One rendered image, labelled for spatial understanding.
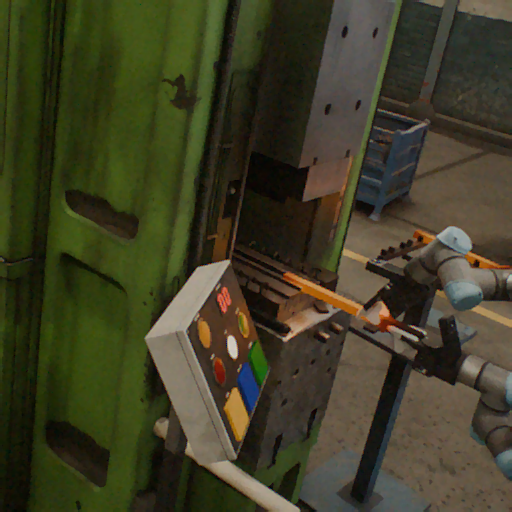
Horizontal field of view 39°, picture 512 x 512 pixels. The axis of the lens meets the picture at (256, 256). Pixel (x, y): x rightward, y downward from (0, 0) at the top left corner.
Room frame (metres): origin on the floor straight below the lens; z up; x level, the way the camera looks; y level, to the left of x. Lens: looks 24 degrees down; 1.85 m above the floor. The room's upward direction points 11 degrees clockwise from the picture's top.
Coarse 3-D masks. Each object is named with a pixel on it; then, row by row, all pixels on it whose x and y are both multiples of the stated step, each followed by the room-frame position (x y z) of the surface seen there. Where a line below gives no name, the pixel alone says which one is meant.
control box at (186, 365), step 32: (192, 288) 1.31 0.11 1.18; (160, 320) 1.18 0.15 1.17; (192, 320) 1.15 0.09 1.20; (224, 320) 1.28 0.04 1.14; (160, 352) 1.11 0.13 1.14; (192, 352) 1.10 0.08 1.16; (224, 352) 1.22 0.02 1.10; (192, 384) 1.10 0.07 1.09; (224, 384) 1.16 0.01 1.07; (256, 384) 1.31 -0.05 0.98; (192, 416) 1.10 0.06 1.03; (224, 416) 1.11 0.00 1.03; (192, 448) 1.10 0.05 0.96; (224, 448) 1.09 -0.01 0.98
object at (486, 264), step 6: (414, 234) 2.34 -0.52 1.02; (420, 234) 2.32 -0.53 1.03; (426, 234) 2.33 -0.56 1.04; (426, 240) 2.31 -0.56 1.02; (432, 240) 2.30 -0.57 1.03; (468, 252) 2.24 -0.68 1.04; (468, 258) 2.21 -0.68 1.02; (474, 258) 2.20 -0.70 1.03; (480, 258) 2.20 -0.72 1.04; (480, 264) 2.18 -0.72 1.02; (486, 264) 2.17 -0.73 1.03; (492, 264) 2.17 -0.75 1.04
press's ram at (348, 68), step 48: (288, 0) 1.73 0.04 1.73; (336, 0) 1.67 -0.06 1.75; (384, 0) 1.86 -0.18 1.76; (288, 48) 1.72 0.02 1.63; (336, 48) 1.71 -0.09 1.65; (384, 48) 1.91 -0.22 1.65; (288, 96) 1.70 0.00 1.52; (336, 96) 1.75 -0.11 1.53; (288, 144) 1.69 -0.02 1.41; (336, 144) 1.80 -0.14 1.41
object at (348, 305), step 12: (288, 276) 1.83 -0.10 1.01; (312, 288) 1.78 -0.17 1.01; (324, 288) 1.80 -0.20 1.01; (324, 300) 1.76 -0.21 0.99; (336, 300) 1.74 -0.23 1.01; (348, 300) 1.75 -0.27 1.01; (348, 312) 1.72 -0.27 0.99; (384, 324) 1.65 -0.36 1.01; (396, 324) 1.65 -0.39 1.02; (420, 336) 1.62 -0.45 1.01
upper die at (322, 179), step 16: (256, 160) 1.79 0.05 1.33; (272, 160) 1.77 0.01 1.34; (336, 160) 1.82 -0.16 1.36; (256, 176) 1.79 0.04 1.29; (272, 176) 1.76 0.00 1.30; (288, 176) 1.74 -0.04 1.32; (304, 176) 1.71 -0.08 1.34; (320, 176) 1.76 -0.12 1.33; (336, 176) 1.83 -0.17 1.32; (288, 192) 1.73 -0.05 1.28; (304, 192) 1.71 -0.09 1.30; (320, 192) 1.78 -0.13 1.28
